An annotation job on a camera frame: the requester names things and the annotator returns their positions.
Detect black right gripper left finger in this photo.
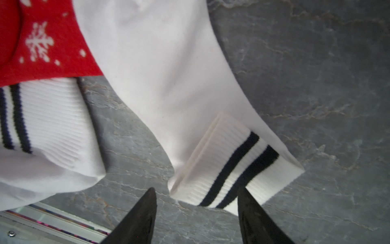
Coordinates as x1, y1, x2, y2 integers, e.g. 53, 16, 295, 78
101, 188, 157, 244

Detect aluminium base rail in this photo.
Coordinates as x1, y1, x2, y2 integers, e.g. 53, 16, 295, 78
1, 202, 111, 244

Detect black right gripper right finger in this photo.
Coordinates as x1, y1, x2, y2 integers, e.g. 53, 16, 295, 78
237, 188, 294, 244

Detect red patterned sock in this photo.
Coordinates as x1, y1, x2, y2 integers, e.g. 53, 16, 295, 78
1, 0, 103, 86

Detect white sock two black stripes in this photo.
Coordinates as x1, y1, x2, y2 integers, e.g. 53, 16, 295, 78
1, 78, 106, 210

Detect white striped ankle sock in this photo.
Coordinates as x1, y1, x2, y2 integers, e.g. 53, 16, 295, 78
73, 1, 304, 214

